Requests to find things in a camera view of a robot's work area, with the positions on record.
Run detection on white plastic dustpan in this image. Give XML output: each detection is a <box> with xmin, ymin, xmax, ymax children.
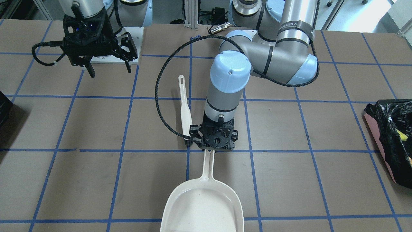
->
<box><xmin>160</xmin><ymin>150</ymin><xmax>244</xmax><ymax>232</ymax></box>

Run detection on yellow green sponge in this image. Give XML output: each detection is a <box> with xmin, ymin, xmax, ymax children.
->
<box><xmin>396</xmin><ymin>129</ymin><xmax>408</xmax><ymax>141</ymax></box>

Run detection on black bag lined bin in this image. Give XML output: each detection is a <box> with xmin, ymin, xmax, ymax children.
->
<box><xmin>0</xmin><ymin>91</ymin><xmax>13</xmax><ymax>127</ymax></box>
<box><xmin>364</xmin><ymin>99</ymin><xmax>412</xmax><ymax>188</ymax></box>

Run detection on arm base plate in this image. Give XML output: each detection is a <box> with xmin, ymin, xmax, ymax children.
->
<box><xmin>87</xmin><ymin>26</ymin><xmax>145</xmax><ymax>65</ymax></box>

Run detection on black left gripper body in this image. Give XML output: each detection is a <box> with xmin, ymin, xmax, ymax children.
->
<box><xmin>189</xmin><ymin>118</ymin><xmax>238</xmax><ymax>152</ymax></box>

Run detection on white hand brush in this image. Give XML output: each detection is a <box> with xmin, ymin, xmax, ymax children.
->
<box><xmin>178</xmin><ymin>75</ymin><xmax>192</xmax><ymax>137</ymax></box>

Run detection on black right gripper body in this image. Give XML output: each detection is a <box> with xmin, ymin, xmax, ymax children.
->
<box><xmin>61</xmin><ymin>8</ymin><xmax>138</xmax><ymax>66</ymax></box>

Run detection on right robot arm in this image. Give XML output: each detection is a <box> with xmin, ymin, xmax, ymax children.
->
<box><xmin>59</xmin><ymin>0</ymin><xmax>153</xmax><ymax>77</ymax></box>

